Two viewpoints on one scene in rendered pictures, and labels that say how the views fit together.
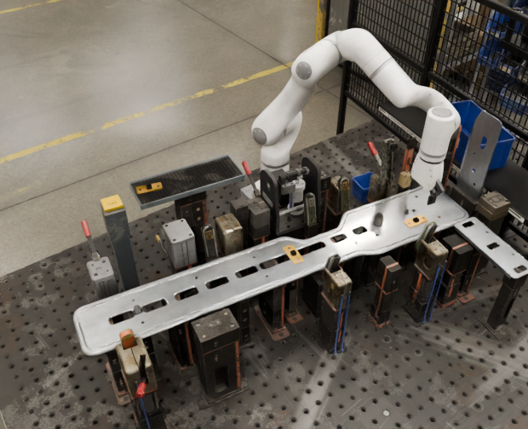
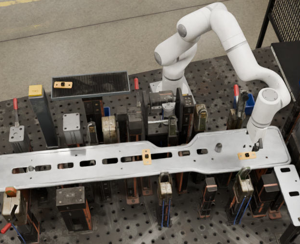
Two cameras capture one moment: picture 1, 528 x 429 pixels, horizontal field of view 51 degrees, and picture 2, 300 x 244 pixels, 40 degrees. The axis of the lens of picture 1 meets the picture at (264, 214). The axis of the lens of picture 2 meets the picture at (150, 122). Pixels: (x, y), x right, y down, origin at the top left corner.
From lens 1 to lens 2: 0.65 m
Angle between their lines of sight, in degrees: 18
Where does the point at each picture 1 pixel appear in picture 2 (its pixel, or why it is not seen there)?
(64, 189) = (62, 32)
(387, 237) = (218, 163)
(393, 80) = (239, 60)
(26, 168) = (43, 10)
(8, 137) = not seen: outside the picture
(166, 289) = (54, 159)
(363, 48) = (222, 30)
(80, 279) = (25, 121)
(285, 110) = (176, 47)
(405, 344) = (213, 236)
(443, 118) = (266, 101)
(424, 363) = not seen: outside the picture
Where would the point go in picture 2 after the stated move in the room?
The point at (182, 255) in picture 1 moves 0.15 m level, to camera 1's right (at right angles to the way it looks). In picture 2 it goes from (71, 138) to (101, 147)
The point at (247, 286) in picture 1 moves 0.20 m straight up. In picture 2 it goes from (105, 172) to (101, 148)
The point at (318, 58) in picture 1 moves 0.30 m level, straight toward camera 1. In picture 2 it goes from (193, 24) to (163, 73)
